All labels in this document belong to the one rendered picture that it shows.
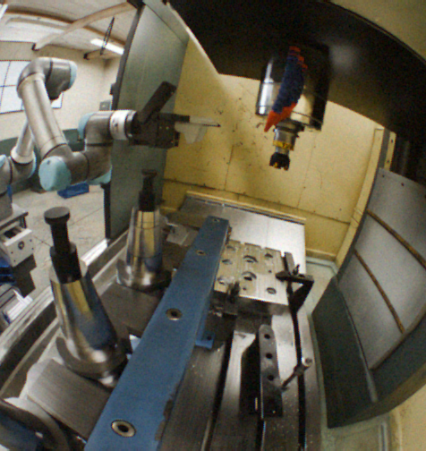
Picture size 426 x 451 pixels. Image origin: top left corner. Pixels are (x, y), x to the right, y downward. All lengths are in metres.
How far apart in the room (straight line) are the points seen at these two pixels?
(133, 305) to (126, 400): 0.10
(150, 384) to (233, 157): 1.46
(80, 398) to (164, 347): 0.08
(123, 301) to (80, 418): 0.13
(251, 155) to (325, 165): 0.52
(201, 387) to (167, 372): 0.36
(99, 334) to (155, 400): 0.06
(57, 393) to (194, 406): 0.36
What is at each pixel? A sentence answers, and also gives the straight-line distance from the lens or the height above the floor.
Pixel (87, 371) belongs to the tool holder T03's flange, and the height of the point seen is 1.23.
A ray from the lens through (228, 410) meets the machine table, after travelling 0.50.
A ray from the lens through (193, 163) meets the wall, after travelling 1.57.
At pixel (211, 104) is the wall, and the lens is 1.55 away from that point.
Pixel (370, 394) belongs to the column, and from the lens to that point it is 0.75.
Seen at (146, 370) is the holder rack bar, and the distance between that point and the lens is 0.16.
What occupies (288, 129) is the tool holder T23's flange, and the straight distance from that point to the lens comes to 0.49.
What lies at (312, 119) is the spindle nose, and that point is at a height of 1.44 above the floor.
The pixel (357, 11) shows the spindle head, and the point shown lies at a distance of 0.27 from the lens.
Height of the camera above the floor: 1.37
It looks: 24 degrees down
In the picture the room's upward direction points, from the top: 11 degrees clockwise
